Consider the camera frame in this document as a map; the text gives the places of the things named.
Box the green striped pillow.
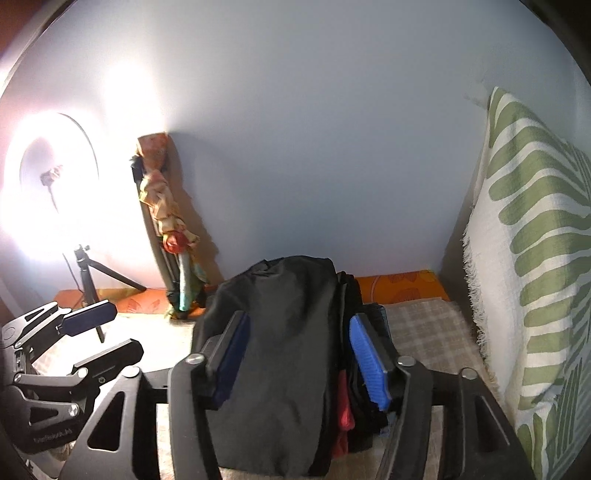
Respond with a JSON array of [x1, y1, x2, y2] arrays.
[[462, 87, 591, 480]]

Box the stack of folded clothes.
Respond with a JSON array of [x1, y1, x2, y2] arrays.
[[335, 271, 402, 457]]

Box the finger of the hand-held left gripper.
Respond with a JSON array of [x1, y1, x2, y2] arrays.
[[16, 338, 145, 387], [2, 299, 117, 350]]

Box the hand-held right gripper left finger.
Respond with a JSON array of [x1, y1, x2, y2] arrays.
[[60, 310, 252, 480]]

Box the black pants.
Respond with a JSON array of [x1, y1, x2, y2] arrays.
[[191, 255, 345, 478]]

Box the beige plaid blanket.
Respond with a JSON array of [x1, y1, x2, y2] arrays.
[[28, 300, 513, 480]]

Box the ring light on black tripod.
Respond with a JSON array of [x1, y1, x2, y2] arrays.
[[0, 113, 148, 344]]

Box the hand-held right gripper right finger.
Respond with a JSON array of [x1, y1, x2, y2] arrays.
[[348, 313, 539, 480]]

